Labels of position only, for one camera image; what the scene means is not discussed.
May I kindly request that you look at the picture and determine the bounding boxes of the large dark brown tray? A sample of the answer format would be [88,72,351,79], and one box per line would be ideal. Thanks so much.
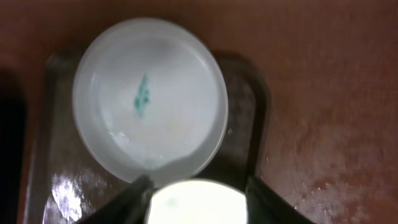
[22,50,269,223]

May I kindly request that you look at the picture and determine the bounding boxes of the white plate top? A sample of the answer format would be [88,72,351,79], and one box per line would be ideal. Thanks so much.
[72,18,228,186]

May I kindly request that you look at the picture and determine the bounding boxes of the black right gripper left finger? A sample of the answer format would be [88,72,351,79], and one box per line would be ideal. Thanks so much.
[78,175,154,224]

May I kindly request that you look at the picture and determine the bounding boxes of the white plate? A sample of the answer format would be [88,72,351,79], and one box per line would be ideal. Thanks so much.
[72,18,228,186]
[145,179,248,224]

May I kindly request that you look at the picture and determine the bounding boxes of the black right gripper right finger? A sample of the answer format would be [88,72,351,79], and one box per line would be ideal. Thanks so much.
[245,176,314,224]

